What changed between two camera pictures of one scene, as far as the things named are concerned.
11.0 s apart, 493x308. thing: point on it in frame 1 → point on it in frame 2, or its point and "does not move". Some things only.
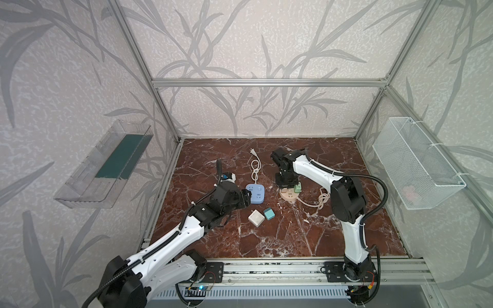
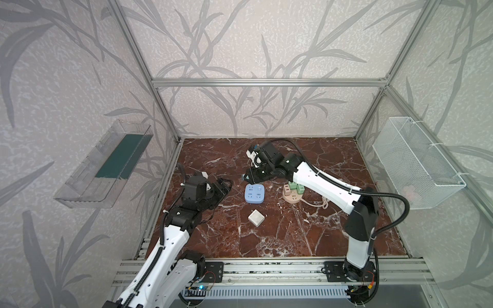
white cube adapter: (256, 218) does not move
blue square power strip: (257, 192) does not move
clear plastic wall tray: (99, 181) does not move
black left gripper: (242, 197) → (221, 187)
